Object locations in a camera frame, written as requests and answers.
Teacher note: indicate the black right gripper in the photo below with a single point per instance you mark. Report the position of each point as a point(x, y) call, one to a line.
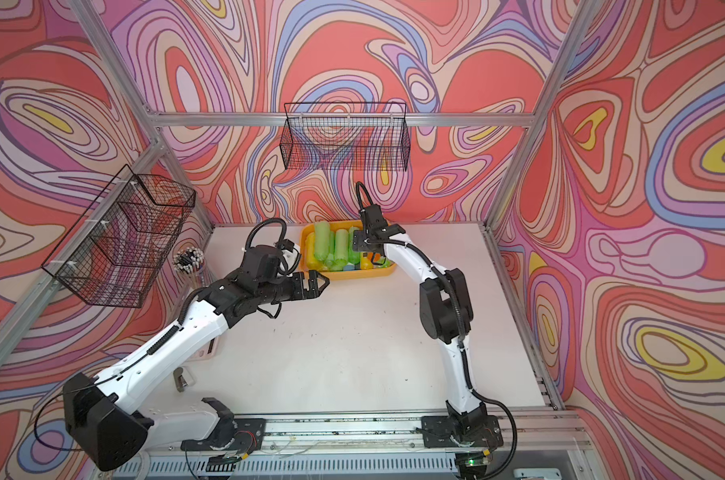
point(359, 241)

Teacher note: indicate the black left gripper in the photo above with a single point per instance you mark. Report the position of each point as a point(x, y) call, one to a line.
point(303, 293)

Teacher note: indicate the green roll with label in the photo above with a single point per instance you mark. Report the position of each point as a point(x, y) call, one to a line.
point(353, 255)

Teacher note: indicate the green yellow trash bag roll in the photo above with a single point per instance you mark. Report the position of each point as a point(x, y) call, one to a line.
point(366, 263)

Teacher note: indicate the orange plastic storage box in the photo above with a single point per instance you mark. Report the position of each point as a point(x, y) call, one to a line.
point(350, 272)

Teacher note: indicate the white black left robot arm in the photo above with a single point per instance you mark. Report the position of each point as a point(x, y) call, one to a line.
point(102, 413)

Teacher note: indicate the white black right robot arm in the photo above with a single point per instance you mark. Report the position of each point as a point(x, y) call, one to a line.
point(446, 313)

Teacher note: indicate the cup of pens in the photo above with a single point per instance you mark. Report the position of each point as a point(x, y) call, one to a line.
point(190, 263)

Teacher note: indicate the pink calculator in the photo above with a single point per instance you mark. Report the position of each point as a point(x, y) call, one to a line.
point(210, 349)

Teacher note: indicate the black wire basket back wall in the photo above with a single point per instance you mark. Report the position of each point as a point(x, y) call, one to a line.
point(346, 136)

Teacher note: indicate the black wire basket wall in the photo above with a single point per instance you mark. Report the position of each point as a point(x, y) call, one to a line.
point(124, 246)
point(346, 136)

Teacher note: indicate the black wire basket left wall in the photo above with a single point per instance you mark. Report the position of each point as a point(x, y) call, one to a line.
point(124, 246)

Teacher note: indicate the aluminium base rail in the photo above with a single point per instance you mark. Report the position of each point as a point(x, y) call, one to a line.
point(286, 435)

